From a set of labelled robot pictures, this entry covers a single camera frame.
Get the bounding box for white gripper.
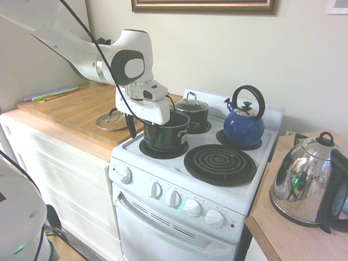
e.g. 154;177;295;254
115;92;171;138

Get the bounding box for glass lid with black handle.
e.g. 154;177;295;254
95;108;128;132

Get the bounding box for black pot with red label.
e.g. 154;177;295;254
142;111;201;152

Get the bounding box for black stove burner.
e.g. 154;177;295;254
187;121;212;135
139;138;189;159
216;129;263;151

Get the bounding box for white oven knob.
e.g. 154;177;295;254
119;166;133;185

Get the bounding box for wooden butcher block board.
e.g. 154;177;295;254
16;83;183;145

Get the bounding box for white burner knob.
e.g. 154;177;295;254
164;190;182;209
150;181;163;199
182;199;202;218
205;209;225;225

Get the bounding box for orange knife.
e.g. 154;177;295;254
36;87;85;104

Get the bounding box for white kitchen cabinet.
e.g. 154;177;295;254
0;114;122;261

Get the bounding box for green knife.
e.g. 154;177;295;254
32;88;82;102

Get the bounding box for colourful flat utensils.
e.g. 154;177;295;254
23;86;79;102

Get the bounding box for large black coil burner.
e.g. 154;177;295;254
184;144;258;188

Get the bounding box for white electric stove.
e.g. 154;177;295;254
108;88;285;261

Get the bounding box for blue whistling kettle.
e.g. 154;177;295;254
223;85;266;147

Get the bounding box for gold framed painting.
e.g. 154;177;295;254
131;0;279;15

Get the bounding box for steel electric kettle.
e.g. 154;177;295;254
269;131;348;234

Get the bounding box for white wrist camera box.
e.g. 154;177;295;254
135;80;169;102

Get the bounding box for short black camera cable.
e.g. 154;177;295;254
165;94;178;122

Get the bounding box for black saucepan with steel handle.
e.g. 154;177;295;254
175;106;209;128

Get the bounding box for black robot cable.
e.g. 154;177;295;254
58;0;154;126

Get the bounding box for white oven door handle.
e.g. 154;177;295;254
115;192;210;252

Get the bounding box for black floor cable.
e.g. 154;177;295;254
45;225;85;261

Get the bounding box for white wall poster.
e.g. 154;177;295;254
325;0;348;15

